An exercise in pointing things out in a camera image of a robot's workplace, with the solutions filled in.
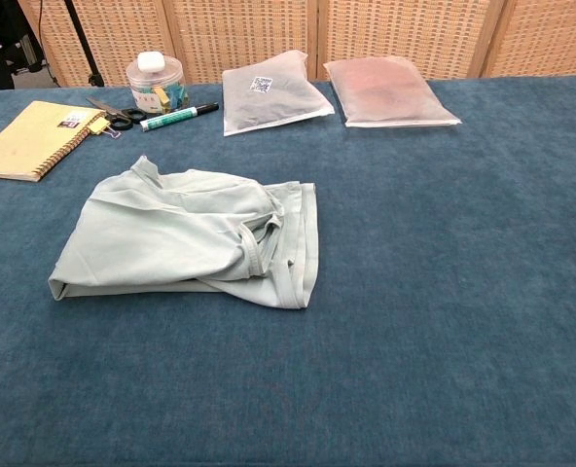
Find light green t-shirt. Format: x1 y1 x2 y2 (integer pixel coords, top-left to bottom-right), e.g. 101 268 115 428
47 155 317 311

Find frosted bag with dark garment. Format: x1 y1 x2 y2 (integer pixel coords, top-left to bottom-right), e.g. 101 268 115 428
221 52 337 137

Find dark teal carpeted table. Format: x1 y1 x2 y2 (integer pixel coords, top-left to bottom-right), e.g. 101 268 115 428
0 73 576 467

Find green white marker pen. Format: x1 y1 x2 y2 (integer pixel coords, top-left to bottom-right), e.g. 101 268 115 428
139 100 220 132

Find frosted bag with red garment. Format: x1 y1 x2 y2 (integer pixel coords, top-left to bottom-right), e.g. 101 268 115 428
322 56 463 129

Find clear jar of clips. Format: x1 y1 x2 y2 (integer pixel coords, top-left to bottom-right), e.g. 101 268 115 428
126 54 191 117

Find wicker folding screen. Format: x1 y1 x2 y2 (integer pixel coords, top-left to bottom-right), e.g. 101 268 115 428
18 0 576 89

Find gold binder clip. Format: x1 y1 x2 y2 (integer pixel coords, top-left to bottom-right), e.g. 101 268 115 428
87 116 123 141

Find white earbuds case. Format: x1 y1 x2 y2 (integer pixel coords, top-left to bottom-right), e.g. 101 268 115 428
138 52 162 75

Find kraft spiral notebook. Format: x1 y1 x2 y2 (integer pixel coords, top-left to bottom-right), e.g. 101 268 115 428
0 100 107 184

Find black tripod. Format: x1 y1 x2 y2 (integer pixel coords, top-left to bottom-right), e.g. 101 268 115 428
62 0 107 88

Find black-handled scissors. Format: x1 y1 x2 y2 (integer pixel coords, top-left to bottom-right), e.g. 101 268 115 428
86 95 147 131

